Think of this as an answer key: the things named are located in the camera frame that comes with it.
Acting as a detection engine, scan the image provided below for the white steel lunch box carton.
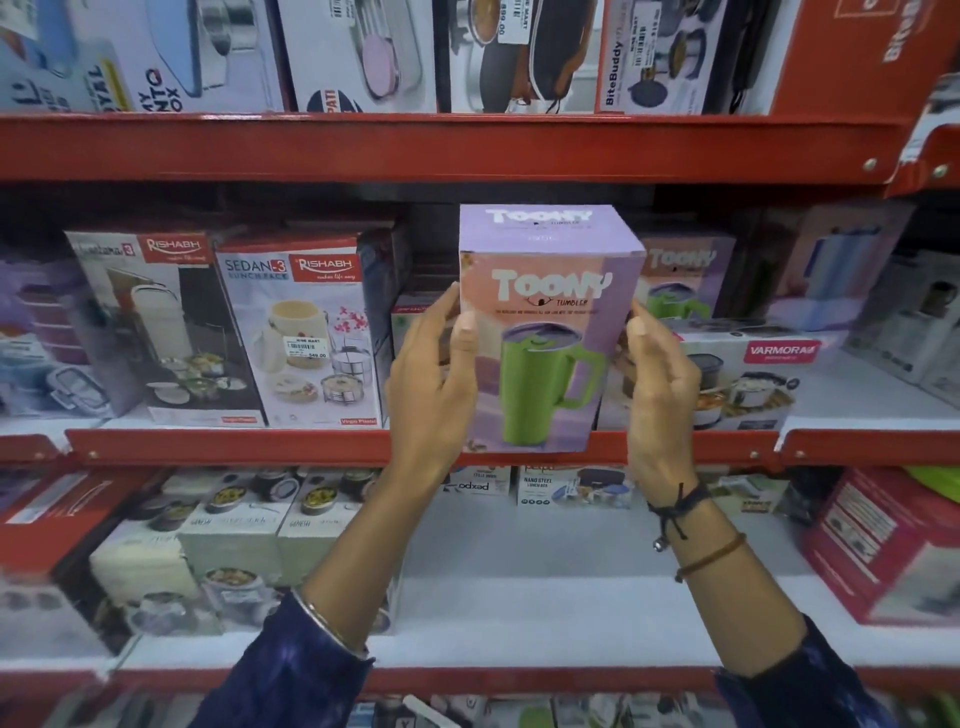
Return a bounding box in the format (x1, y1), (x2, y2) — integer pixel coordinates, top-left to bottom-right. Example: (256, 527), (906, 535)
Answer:
(598, 321), (850, 434)

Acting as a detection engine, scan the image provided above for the person's left hand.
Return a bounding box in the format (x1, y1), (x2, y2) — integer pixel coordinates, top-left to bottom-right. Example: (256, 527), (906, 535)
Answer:
(384, 282), (481, 489)

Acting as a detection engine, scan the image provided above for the purple stacked lunch box carton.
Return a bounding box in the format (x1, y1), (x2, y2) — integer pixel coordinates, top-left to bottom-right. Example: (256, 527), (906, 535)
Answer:
(0, 251), (121, 420)

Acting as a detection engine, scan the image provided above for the white blue steel lunchbox carton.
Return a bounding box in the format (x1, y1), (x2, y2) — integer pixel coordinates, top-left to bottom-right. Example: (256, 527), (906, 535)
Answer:
(516, 465), (640, 509)

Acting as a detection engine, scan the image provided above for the red white-label carton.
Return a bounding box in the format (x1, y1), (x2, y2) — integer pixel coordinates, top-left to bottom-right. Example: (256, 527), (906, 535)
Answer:
(797, 466), (960, 628)

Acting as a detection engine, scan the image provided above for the person's left forearm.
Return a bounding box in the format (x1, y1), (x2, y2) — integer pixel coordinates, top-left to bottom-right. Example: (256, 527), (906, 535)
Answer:
(296, 461), (451, 661)

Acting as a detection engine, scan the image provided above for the large red carton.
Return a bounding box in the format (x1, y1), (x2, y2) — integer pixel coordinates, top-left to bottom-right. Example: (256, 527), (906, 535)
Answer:
(768, 0), (960, 119)

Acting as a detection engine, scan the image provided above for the pink blue jug box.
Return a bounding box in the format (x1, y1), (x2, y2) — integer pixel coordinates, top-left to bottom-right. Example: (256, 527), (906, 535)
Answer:
(765, 201), (918, 333)

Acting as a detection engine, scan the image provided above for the white tiffin carrier box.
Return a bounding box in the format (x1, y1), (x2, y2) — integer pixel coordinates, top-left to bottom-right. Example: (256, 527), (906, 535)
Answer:
(63, 227), (269, 430)

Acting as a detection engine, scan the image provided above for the person's right forearm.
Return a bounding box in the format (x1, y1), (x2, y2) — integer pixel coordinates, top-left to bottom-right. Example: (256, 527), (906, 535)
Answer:
(649, 483), (813, 676)

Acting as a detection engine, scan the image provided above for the pale green lunch box carton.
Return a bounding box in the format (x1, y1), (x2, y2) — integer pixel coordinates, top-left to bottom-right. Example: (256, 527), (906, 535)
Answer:
(177, 468), (300, 635)
(276, 466), (410, 637)

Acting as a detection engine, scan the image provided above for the red metal shelf rack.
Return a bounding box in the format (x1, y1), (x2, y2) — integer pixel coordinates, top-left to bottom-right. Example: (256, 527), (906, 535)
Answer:
(0, 71), (960, 728)

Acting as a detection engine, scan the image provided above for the grey white appliance box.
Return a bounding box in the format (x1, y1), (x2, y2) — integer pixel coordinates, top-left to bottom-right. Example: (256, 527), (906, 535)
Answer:
(843, 251), (960, 410)

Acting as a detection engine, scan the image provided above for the silver bangle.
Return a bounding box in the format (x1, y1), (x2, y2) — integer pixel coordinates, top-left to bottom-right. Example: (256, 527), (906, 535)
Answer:
(289, 585), (374, 662)

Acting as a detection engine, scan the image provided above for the purple tumbler box green mug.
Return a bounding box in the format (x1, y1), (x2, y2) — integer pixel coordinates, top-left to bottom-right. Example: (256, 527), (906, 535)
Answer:
(636, 231), (741, 325)
(457, 204), (648, 455)

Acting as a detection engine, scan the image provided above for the cream floral lunch pack box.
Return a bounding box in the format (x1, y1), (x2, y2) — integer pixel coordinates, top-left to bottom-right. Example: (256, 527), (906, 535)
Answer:
(214, 228), (410, 431)

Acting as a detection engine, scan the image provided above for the dark blue left sleeve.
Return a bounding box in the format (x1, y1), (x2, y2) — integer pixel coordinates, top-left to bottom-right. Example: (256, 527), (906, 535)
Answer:
(186, 591), (376, 728)

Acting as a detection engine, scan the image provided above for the dark blue right sleeve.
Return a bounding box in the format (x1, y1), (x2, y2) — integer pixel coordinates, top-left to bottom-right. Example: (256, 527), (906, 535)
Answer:
(714, 613), (901, 728)

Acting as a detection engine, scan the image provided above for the white pink lunch box carton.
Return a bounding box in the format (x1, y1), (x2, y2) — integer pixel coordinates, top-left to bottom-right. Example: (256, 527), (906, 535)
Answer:
(276, 0), (441, 114)

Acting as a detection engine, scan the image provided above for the black thread bracelet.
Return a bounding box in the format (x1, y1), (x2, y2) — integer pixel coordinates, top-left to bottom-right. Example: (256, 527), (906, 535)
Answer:
(648, 480), (714, 554)

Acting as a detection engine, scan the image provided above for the small white green carton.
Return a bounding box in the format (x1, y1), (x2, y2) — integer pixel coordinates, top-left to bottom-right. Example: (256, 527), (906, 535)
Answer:
(705, 472), (791, 520)

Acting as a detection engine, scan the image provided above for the blue lunch box carton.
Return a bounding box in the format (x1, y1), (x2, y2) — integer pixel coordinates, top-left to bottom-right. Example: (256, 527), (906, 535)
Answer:
(0, 0), (145, 114)

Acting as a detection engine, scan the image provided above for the white blue container set carton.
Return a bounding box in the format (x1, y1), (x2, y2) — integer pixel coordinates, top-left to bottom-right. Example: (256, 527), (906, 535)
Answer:
(594, 0), (783, 117)

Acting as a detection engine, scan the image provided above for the red flat carton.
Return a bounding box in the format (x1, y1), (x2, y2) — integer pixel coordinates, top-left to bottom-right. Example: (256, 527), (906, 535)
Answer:
(0, 466), (155, 590)

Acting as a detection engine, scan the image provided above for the brown cord bracelet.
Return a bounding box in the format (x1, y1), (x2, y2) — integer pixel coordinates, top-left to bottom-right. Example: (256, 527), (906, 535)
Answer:
(673, 532), (749, 585)

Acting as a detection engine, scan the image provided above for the cream lunch box carton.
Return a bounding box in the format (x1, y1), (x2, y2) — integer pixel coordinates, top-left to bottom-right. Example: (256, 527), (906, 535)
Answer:
(88, 480), (204, 639)

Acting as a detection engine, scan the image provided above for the black cookware carton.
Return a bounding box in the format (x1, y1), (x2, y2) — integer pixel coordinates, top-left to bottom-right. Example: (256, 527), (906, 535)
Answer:
(448, 0), (603, 115)

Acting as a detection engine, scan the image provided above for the small white lunch box carton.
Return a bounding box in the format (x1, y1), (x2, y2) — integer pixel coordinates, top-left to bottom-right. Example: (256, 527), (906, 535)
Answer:
(441, 465), (513, 498)

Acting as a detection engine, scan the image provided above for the dark blue sleeve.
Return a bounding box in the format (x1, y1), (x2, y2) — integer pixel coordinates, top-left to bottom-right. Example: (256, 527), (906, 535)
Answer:
(186, 591), (376, 728)
(714, 613), (901, 728)

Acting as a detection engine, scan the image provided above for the person's right hand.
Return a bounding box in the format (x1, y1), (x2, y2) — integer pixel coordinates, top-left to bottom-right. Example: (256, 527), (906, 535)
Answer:
(618, 298), (708, 508)

